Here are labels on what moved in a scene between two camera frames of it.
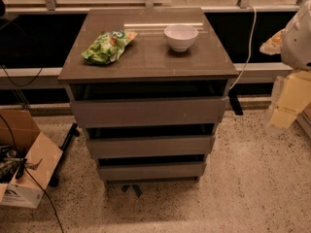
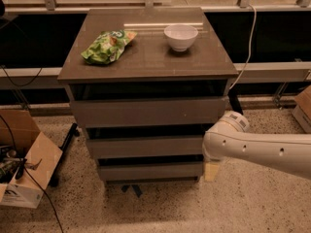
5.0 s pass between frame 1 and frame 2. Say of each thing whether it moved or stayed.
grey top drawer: stayed
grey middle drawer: stayed
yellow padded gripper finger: moved
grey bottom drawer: stayed
